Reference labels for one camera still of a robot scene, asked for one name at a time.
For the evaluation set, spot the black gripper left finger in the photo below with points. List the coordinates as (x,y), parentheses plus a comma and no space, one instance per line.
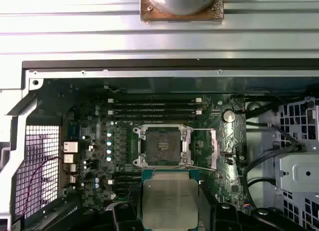
(124,218)

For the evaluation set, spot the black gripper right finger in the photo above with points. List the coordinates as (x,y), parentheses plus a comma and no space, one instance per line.
(208,216)

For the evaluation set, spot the silver green CPU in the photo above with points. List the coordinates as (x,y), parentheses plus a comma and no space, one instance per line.
(169,203)

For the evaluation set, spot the metal socket cover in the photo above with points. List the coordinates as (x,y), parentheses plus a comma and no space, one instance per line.
(215,149)

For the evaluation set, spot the RAM slot black clips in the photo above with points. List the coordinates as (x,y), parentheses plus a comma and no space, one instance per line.
(154,118)
(124,189)
(127,175)
(154,106)

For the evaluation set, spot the CPU socket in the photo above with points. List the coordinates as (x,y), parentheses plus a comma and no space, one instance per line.
(162,146)

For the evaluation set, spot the black square chip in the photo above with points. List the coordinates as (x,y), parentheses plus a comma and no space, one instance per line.
(234,188)

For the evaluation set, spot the silver can capacitor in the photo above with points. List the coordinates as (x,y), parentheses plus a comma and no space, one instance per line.
(109,151)
(109,143)
(109,134)
(96,179)
(109,159)
(96,185)

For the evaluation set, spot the small black board port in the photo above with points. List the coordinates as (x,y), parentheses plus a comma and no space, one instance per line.
(228,155)

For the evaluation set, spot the silver rear port block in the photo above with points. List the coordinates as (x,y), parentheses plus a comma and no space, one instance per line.
(72,179)
(69,158)
(71,167)
(71,147)

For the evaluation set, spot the silver foil tape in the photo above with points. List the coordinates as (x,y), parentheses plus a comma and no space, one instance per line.
(231,139)

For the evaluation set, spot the blue port connector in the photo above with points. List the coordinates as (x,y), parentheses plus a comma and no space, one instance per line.
(76,130)

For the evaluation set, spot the round coin battery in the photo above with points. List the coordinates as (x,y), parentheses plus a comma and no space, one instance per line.
(228,116)

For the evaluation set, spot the perforated metal disk bay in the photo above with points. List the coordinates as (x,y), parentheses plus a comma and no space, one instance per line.
(299,166)

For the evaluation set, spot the green motherboard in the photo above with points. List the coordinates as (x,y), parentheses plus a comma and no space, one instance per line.
(211,111)

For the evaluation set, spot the black silver PC case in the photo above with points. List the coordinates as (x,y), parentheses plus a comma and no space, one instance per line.
(149,75)

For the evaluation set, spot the brown square base plate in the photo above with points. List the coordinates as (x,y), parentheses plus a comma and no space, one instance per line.
(145,14)

